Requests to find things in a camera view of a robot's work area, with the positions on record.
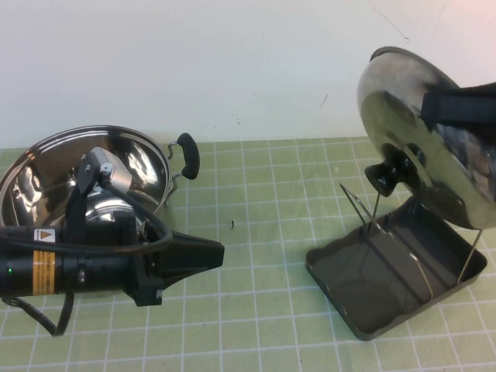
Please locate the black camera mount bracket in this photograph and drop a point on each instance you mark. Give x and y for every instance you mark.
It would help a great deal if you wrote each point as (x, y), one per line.
(75, 217)

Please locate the stainless steel pot lid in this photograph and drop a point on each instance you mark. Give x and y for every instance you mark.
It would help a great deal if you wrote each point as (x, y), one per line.
(387, 116)

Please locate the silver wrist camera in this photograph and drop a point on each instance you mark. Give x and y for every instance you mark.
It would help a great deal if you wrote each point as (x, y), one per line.
(116, 178)

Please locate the stainless steel cooking pot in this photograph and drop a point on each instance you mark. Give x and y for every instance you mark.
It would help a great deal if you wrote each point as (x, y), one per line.
(46, 174)

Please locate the dark grey rack tray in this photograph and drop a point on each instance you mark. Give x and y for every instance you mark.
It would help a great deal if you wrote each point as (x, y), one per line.
(348, 294)

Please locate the green grid mat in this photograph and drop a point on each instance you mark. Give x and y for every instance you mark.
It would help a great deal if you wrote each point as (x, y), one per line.
(248, 329)

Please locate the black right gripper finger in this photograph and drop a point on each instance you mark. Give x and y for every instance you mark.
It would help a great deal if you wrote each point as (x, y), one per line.
(457, 106)

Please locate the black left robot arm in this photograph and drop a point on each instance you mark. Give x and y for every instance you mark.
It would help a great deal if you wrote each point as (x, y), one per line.
(97, 267)

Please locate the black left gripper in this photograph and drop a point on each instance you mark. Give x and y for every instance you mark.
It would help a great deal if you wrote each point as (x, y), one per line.
(149, 279)

